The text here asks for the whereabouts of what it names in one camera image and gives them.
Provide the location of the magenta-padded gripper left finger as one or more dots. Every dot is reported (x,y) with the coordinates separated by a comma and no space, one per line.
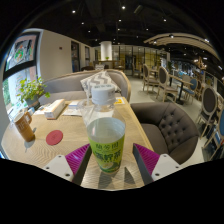
(75,160)

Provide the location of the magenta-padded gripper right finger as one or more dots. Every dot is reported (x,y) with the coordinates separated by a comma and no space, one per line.
(148,160)

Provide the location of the clear green-labelled drink bottle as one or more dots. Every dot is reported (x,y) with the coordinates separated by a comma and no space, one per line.
(106,143)

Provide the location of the flat round red coaster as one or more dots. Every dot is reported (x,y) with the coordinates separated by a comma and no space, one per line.
(54,137)

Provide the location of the grey tufted armchair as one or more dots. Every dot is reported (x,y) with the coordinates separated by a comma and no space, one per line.
(173,126)

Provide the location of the white colourful printed leaflet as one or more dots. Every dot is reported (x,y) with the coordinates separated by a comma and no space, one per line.
(71,109)

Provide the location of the small blue white tissue box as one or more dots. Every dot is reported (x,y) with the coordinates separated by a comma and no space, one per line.
(53,110)

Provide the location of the brown mug, white inside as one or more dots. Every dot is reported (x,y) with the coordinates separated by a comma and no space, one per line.
(24,128)

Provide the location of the yellow card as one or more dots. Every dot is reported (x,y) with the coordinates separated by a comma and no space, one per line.
(120,101)

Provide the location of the group of dining chairs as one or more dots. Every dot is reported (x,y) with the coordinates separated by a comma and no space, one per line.
(163,80)

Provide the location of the potted green plant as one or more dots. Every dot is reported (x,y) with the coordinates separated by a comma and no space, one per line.
(31,90)

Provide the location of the grey white chevron cushion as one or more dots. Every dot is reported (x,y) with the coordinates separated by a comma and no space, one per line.
(98,79)

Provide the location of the white round column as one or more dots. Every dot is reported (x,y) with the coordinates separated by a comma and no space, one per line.
(106,50)

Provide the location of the black-framed window with decals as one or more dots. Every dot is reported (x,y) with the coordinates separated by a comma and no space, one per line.
(21,50)

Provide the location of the group of ceiling lights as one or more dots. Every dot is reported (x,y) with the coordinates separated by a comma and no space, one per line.
(123,7)

